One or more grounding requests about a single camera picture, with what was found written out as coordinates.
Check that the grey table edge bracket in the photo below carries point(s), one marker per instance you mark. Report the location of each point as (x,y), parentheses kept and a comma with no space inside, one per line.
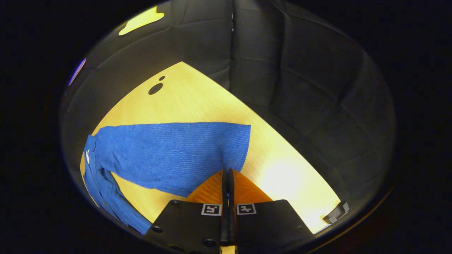
(335,212)

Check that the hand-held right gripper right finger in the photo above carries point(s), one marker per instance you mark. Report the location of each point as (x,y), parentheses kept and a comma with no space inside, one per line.
(268,225)

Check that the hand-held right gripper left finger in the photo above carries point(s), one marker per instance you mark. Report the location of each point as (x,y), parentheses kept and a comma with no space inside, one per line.
(190,225)

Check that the black backdrop cloth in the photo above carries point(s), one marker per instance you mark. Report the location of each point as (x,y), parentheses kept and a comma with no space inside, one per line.
(300,88)

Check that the blue knit jacket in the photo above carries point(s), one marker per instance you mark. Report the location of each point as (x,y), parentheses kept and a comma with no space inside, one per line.
(169,155)

